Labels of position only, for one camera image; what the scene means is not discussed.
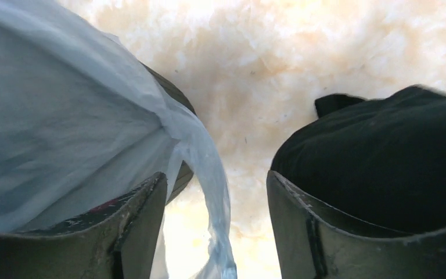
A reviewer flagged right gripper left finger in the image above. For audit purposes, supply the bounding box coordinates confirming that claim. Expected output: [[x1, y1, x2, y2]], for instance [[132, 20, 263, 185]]
[[0, 173, 167, 278]]

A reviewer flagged light blue plastic trash bag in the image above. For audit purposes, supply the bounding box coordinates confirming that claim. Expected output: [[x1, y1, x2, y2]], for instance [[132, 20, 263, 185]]
[[0, 1, 237, 278]]

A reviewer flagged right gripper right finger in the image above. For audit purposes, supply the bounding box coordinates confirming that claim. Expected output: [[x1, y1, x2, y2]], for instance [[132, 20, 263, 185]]
[[267, 171, 446, 278]]

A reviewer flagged black plastic trash bin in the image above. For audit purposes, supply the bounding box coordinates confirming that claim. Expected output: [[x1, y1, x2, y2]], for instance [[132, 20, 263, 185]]
[[142, 63, 196, 203]]

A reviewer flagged black printed t-shirt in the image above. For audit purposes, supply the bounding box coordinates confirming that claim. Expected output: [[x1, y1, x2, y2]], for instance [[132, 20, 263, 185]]
[[271, 85, 446, 233]]

